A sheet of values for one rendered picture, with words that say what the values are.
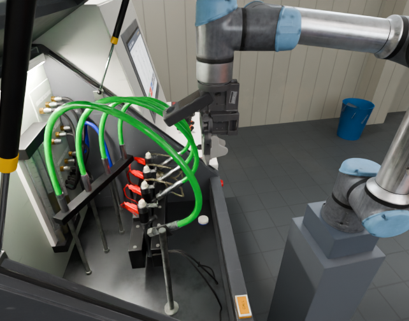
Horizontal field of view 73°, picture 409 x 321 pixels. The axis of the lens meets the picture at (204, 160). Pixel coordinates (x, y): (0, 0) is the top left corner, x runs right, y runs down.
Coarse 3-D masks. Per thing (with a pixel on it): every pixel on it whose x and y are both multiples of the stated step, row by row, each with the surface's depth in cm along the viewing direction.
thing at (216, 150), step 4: (212, 136) 63; (216, 136) 63; (212, 140) 64; (216, 140) 64; (212, 144) 64; (216, 144) 64; (212, 148) 65; (216, 148) 65; (220, 148) 65; (224, 148) 65; (212, 152) 66; (216, 152) 66; (220, 152) 66; (224, 152) 66; (204, 156) 65; (208, 156) 65; (212, 156) 66; (216, 156) 66; (204, 160) 67; (208, 160) 67; (208, 164) 69
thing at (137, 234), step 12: (156, 192) 98; (132, 228) 84; (132, 240) 80; (144, 240) 83; (156, 240) 80; (132, 252) 78; (144, 252) 82; (156, 252) 78; (132, 264) 80; (144, 264) 81; (156, 264) 81
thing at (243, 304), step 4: (244, 296) 68; (240, 300) 67; (244, 300) 67; (240, 304) 66; (244, 304) 66; (240, 308) 66; (244, 308) 66; (240, 312) 65; (244, 312) 65; (248, 312) 65; (248, 316) 65
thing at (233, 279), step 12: (216, 180) 109; (216, 192) 103; (216, 204) 97; (216, 216) 93; (228, 216) 93; (216, 228) 97; (228, 228) 88; (216, 240) 99; (228, 240) 84; (228, 252) 80; (228, 264) 77; (240, 264) 77; (228, 276) 74; (240, 276) 74; (228, 288) 76; (240, 288) 71; (228, 300) 77; (228, 312) 78
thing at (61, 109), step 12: (60, 108) 54; (72, 108) 53; (96, 108) 51; (108, 108) 50; (48, 120) 56; (132, 120) 50; (48, 132) 58; (144, 132) 50; (48, 144) 61; (168, 144) 51; (48, 156) 63; (180, 156) 51; (48, 168) 65; (192, 180) 52; (60, 192) 69; (192, 216) 58
